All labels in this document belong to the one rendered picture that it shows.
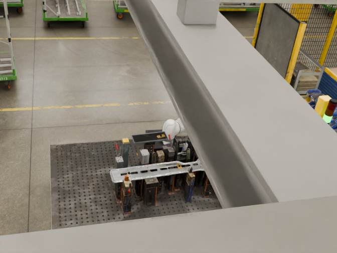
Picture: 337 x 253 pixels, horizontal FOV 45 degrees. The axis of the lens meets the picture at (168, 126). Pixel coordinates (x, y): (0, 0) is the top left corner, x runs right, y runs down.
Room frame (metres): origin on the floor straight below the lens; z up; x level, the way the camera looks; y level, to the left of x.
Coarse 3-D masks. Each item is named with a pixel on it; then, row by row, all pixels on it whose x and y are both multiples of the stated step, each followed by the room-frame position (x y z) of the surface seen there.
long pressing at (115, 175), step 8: (120, 168) 3.10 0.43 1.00; (128, 168) 3.11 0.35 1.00; (136, 168) 3.13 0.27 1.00; (144, 168) 3.14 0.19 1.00; (152, 168) 3.16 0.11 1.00; (160, 168) 3.18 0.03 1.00; (176, 168) 3.20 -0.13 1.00; (184, 168) 3.21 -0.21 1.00; (200, 168) 3.24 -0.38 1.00; (112, 176) 2.97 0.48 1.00; (120, 176) 2.98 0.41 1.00; (128, 176) 3.00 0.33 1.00; (136, 176) 3.01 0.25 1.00; (144, 176) 3.02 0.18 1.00; (152, 176) 3.04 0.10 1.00; (160, 176) 3.06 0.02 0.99
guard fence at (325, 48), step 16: (320, 16) 6.67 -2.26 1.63; (336, 16) 6.73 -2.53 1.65; (304, 32) 6.60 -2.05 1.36; (320, 32) 6.70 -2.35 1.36; (336, 32) 6.79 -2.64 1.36; (304, 48) 6.63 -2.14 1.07; (320, 48) 6.73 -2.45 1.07; (336, 48) 6.83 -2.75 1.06; (320, 64) 6.73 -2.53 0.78; (336, 64) 6.87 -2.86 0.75
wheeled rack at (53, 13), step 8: (48, 0) 9.79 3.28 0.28; (72, 0) 10.00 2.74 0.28; (80, 0) 10.09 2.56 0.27; (48, 8) 8.69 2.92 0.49; (56, 8) 9.29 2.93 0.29; (64, 8) 9.37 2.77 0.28; (72, 8) 9.43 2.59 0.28; (80, 8) 9.50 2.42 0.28; (48, 16) 8.75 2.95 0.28; (56, 16) 8.80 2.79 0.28; (64, 16) 8.86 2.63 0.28; (72, 16) 8.92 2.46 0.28; (80, 16) 8.98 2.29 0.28; (48, 24) 8.71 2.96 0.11
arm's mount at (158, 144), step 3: (147, 132) 4.09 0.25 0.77; (150, 132) 4.10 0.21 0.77; (153, 132) 4.11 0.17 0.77; (177, 138) 4.06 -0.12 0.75; (156, 144) 3.88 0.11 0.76; (159, 144) 3.89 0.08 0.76; (162, 144) 3.90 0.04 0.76; (168, 144) 3.91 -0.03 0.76; (156, 147) 3.82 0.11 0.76; (159, 147) 3.83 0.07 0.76; (156, 150) 3.80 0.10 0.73; (159, 150) 3.81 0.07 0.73
